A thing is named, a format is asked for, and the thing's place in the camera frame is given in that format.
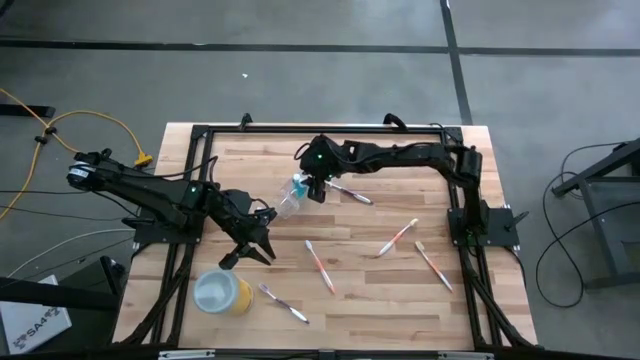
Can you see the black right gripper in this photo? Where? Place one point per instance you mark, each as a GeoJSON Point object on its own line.
{"type": "Point", "coordinates": [316, 190]}

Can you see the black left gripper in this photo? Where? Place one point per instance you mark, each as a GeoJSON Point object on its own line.
{"type": "Point", "coordinates": [240, 215]}

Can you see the blue mouthwash bottle white cap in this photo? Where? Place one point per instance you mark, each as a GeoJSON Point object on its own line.
{"type": "Point", "coordinates": [300, 190]}

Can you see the purple white toothbrush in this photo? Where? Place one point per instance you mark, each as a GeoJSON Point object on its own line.
{"type": "Point", "coordinates": [352, 194]}
{"type": "Point", "coordinates": [285, 303]}

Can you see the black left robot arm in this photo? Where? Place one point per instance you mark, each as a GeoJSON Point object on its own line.
{"type": "Point", "coordinates": [150, 190]}

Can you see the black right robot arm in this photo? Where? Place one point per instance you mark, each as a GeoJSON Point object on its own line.
{"type": "Point", "coordinates": [400, 152]}

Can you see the clear acrylic organizer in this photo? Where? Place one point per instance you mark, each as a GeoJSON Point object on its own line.
{"type": "Point", "coordinates": [285, 205]}

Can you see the yellow white wipes canister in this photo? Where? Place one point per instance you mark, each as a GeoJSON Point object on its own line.
{"type": "Point", "coordinates": [220, 292]}

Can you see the black side desk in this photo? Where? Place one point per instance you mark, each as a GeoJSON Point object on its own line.
{"type": "Point", "coordinates": [60, 297]}

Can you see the white printed box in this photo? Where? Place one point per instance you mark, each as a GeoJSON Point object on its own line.
{"type": "Point", "coordinates": [30, 325]}

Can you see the black floor bar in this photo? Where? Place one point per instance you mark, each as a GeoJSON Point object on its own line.
{"type": "Point", "coordinates": [25, 110]}

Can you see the black metal stand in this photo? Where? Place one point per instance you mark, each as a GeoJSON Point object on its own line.
{"type": "Point", "coordinates": [612, 240]}

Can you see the black aluminium table frame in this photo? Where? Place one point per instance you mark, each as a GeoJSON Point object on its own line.
{"type": "Point", "coordinates": [350, 130]}

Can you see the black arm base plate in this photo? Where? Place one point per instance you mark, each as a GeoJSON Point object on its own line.
{"type": "Point", "coordinates": [150, 236]}
{"type": "Point", "coordinates": [500, 237]}

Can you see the silver aluminium bracket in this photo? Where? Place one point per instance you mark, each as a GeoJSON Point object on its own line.
{"type": "Point", "coordinates": [465, 355]}
{"type": "Point", "coordinates": [186, 354]}

